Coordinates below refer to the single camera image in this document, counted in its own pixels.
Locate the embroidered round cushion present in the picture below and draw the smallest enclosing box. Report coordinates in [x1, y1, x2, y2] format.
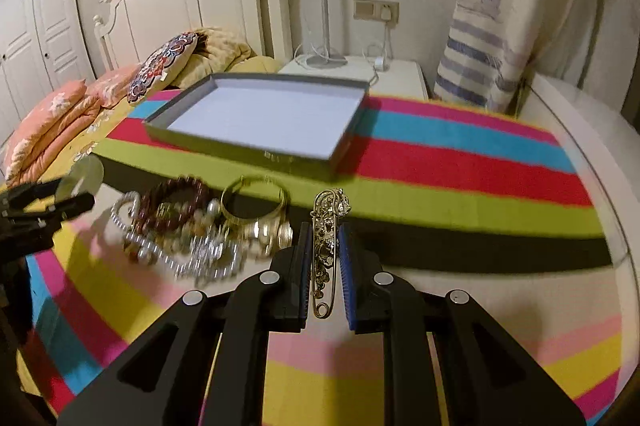
[127, 32, 198, 106]

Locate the white pearl necklace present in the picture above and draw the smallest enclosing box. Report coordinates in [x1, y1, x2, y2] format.
[108, 190, 246, 282]

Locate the silver lamp stand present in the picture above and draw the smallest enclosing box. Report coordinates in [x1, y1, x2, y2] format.
[306, 0, 347, 70]

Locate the colourful striped blanket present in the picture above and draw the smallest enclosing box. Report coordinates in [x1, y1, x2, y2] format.
[19, 88, 626, 426]

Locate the white wooden headboard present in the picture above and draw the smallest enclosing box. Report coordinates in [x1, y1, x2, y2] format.
[93, 0, 293, 70]

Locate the silver rhinestone jewelry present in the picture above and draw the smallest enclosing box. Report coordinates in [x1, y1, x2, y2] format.
[183, 226, 245, 284]

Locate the green jade bangle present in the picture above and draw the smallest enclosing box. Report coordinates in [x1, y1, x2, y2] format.
[54, 154, 104, 202]

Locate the white bedside table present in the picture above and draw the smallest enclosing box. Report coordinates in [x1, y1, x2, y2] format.
[279, 56, 430, 100]

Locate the tan crumpled blanket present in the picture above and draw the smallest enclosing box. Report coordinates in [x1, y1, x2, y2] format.
[170, 27, 255, 90]

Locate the white wardrobe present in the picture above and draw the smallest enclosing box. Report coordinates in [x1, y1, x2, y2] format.
[0, 0, 96, 141]

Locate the dark red bead bracelet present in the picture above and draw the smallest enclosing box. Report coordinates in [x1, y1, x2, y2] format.
[133, 175, 214, 237]

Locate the white charger with cable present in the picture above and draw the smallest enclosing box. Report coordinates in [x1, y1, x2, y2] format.
[363, 4, 394, 86]

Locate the gold bangle bracelet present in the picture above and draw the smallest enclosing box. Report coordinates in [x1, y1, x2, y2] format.
[219, 175, 292, 233]

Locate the striped ship print curtain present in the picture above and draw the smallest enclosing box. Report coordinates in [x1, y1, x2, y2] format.
[432, 0, 606, 115]

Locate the wall power socket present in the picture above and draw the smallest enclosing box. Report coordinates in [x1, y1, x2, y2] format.
[352, 0, 399, 24]

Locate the gold safety pin brooch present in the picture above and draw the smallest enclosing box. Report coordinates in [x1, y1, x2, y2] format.
[310, 188, 350, 319]

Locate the pink folded quilt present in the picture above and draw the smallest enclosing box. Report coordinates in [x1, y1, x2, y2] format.
[2, 64, 140, 187]

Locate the grey shallow cardboard tray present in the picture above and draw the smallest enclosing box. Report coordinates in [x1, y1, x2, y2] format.
[143, 73, 369, 180]

